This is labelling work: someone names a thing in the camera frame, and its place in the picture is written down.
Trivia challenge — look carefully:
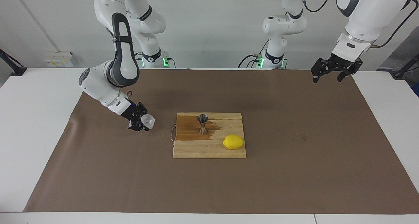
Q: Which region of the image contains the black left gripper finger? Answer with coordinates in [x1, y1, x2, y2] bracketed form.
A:
[311, 58, 336, 84]
[337, 61, 363, 83]

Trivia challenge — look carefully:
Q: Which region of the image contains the steel jigger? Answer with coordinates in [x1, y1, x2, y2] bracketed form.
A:
[197, 114, 209, 135]

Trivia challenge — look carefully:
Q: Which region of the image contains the black clamp stand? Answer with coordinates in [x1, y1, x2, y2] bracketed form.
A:
[391, 53, 419, 80]
[0, 49, 27, 77]

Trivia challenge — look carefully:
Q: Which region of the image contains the brown table mat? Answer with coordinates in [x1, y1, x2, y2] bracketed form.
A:
[24, 68, 419, 215]

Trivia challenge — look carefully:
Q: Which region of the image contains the wooden cutting board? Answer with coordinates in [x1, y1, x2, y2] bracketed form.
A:
[171, 112, 246, 159]

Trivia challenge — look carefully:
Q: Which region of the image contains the yellow lemon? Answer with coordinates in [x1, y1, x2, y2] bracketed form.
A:
[223, 134, 245, 150]

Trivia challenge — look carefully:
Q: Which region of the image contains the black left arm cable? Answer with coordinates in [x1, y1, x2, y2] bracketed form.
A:
[301, 0, 419, 49]

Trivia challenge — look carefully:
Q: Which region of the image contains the white wall socket strip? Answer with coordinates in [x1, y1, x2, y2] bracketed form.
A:
[43, 52, 76, 67]

